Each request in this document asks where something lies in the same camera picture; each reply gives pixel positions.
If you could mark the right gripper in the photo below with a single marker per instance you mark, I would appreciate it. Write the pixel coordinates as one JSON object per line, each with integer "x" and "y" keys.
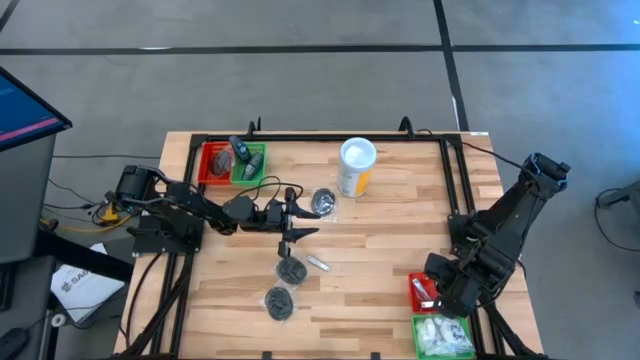
{"x": 457, "y": 295}

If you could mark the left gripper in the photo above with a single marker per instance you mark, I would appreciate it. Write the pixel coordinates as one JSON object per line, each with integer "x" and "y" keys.
{"x": 277, "y": 215}

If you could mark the silver nail clipper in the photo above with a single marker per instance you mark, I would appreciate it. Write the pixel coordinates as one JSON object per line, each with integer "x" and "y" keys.
{"x": 318, "y": 263}
{"x": 421, "y": 289}
{"x": 427, "y": 304}

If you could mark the cotton swab bag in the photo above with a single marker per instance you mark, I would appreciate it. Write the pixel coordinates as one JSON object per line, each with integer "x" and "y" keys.
{"x": 427, "y": 334}
{"x": 455, "y": 332}

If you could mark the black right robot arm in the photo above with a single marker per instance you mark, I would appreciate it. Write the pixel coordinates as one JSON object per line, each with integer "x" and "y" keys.
{"x": 520, "y": 210}

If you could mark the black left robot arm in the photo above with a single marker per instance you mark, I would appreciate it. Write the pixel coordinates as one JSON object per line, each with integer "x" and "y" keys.
{"x": 190, "y": 205}

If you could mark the red plastic basket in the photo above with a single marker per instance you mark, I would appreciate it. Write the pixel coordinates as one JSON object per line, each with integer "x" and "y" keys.
{"x": 204, "y": 170}
{"x": 413, "y": 306}

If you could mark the green plastic basket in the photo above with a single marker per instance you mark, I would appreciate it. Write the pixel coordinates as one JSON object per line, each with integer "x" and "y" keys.
{"x": 416, "y": 340}
{"x": 260, "y": 175}

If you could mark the white wipes canister yellow label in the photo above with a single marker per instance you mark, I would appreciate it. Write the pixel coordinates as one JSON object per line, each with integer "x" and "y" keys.
{"x": 356, "y": 165}

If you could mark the grey metal stand foot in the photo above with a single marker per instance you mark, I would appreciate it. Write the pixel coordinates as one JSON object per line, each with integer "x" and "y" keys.
{"x": 620, "y": 196}

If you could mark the black metal bar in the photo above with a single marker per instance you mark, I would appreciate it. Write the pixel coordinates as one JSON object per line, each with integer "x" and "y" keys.
{"x": 85, "y": 257}

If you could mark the white paper booklet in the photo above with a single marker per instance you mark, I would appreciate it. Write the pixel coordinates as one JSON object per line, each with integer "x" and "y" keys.
{"x": 82, "y": 287}

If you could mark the white tape roll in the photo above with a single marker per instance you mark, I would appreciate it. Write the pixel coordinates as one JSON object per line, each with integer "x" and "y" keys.
{"x": 58, "y": 320}

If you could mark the dark grey desk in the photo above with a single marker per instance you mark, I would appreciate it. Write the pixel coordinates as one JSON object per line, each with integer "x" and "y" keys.
{"x": 30, "y": 290}

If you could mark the computer monitor blue screen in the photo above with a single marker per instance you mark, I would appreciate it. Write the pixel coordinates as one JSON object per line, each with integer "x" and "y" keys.
{"x": 25, "y": 107}

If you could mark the black computer mouse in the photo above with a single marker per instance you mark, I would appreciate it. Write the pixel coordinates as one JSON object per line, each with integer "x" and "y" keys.
{"x": 12, "y": 342}

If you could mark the black aluminium table frame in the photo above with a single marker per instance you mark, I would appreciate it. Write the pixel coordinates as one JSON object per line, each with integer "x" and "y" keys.
{"x": 325, "y": 137}

